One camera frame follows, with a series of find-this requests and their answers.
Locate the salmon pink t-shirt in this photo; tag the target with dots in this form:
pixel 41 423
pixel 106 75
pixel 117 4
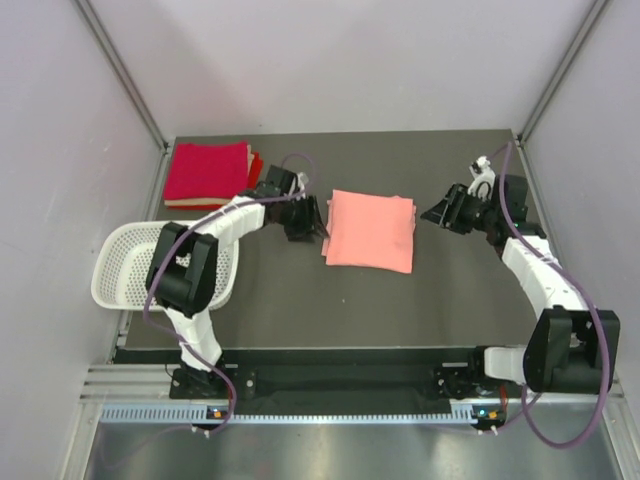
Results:
pixel 370 231

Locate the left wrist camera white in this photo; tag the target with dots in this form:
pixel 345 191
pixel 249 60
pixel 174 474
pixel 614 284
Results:
pixel 301 183

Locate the grey slotted cable duct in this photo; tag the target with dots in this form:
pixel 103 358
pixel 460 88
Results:
pixel 203 414

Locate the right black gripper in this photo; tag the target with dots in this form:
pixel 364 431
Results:
pixel 454 204

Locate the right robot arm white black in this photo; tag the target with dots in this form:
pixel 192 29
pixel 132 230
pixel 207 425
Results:
pixel 563 354

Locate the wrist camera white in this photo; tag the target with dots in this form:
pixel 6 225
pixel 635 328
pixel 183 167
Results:
pixel 301 183
pixel 483 178

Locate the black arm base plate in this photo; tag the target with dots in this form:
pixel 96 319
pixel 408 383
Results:
pixel 451 373

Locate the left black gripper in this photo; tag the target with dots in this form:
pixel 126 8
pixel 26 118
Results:
pixel 310 223

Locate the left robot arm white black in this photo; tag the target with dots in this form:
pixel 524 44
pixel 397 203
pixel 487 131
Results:
pixel 182 276

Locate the right aluminium frame post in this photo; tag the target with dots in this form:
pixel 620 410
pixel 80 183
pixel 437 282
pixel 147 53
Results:
pixel 579 39

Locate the white perforated plastic basket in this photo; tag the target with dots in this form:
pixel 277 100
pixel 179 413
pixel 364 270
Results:
pixel 120 273

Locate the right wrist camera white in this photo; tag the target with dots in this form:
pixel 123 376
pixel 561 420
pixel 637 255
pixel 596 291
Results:
pixel 483 178

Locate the aluminium frame post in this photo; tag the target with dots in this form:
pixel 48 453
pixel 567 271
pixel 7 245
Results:
pixel 579 39
pixel 107 46

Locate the folded magenta t-shirt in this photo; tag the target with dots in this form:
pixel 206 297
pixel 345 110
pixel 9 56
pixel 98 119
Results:
pixel 207 170

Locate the folded red t-shirt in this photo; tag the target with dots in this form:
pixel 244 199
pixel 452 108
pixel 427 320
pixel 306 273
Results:
pixel 210 203

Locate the left aluminium frame post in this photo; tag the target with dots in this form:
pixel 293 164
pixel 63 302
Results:
pixel 107 46

